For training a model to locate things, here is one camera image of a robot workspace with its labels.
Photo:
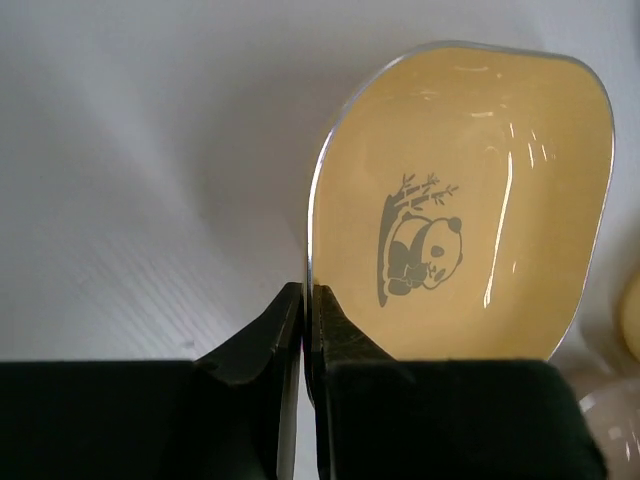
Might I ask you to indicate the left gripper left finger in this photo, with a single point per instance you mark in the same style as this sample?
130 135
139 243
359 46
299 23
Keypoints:
229 415

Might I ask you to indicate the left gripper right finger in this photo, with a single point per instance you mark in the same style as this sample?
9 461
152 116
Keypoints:
381 418

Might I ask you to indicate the yellow panda plate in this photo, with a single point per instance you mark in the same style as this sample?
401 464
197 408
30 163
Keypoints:
628 316
456 202

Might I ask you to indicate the beige panda plate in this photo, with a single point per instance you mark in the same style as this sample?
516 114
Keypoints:
612 414

